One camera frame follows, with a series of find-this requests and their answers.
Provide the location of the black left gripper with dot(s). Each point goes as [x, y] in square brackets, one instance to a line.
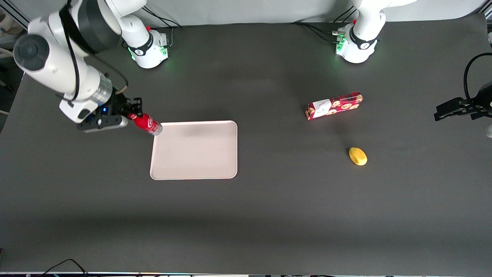
[483, 97]

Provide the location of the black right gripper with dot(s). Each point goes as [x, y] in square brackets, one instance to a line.
[117, 104]

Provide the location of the red coke bottle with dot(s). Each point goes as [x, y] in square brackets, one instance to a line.
[148, 124]

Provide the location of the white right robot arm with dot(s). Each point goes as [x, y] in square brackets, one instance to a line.
[57, 57]

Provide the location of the beige plastic tray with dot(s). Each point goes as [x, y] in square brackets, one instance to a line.
[194, 151]

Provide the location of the yellow lemon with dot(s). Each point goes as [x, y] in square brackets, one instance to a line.
[358, 156]

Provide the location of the red tartan cookie box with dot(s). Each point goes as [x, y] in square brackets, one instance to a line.
[338, 105]

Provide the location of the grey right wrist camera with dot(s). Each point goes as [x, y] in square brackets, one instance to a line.
[103, 124]

